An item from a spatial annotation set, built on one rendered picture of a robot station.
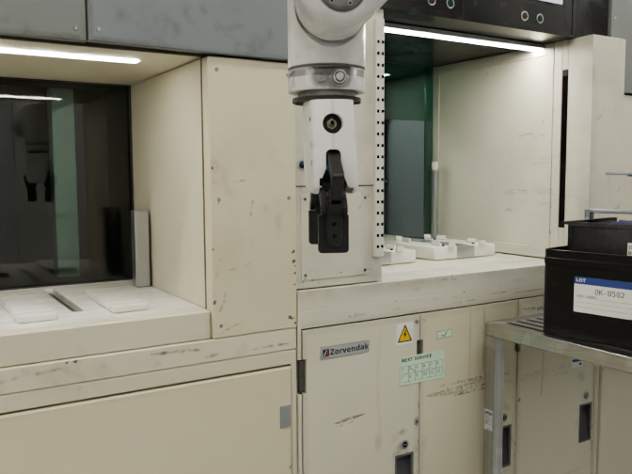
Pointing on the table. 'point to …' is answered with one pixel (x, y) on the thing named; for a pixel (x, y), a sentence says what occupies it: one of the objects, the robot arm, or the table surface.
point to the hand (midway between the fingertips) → (327, 239)
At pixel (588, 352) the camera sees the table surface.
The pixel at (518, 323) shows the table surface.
